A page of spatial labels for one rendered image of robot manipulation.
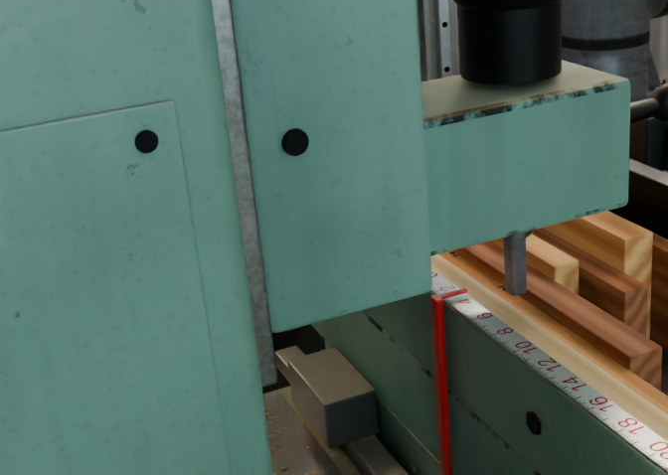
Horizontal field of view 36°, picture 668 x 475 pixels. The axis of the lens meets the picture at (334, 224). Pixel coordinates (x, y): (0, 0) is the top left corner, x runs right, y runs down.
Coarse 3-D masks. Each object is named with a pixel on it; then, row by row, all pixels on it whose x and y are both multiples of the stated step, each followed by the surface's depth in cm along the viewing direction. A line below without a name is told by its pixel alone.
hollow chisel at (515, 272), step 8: (504, 240) 56; (512, 240) 55; (520, 240) 55; (504, 248) 56; (512, 248) 55; (520, 248) 55; (504, 256) 56; (512, 256) 55; (520, 256) 56; (504, 264) 56; (512, 264) 56; (520, 264) 56; (504, 272) 57; (512, 272) 56; (520, 272) 56; (512, 280) 56; (520, 280) 56; (512, 288) 56; (520, 288) 56
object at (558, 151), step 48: (432, 96) 51; (480, 96) 50; (528, 96) 49; (576, 96) 50; (624, 96) 51; (432, 144) 48; (480, 144) 49; (528, 144) 50; (576, 144) 51; (624, 144) 52; (432, 192) 48; (480, 192) 50; (528, 192) 51; (576, 192) 52; (624, 192) 53; (432, 240) 49; (480, 240) 50
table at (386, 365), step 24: (360, 312) 68; (336, 336) 74; (360, 336) 69; (384, 336) 65; (360, 360) 70; (384, 360) 66; (408, 360) 62; (384, 384) 67; (408, 384) 63; (432, 384) 59; (408, 408) 64; (432, 408) 60; (456, 408) 57; (432, 432) 61; (456, 432) 57; (480, 432) 54; (456, 456) 58; (480, 456) 55; (504, 456) 52
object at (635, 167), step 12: (636, 168) 60; (648, 168) 60; (636, 180) 60; (648, 180) 59; (660, 180) 58; (636, 192) 60; (648, 192) 59; (660, 192) 58; (636, 204) 60; (648, 204) 59; (660, 204) 58; (624, 216) 62; (636, 216) 61; (648, 216) 60; (660, 216) 59; (648, 228) 60; (660, 228) 59
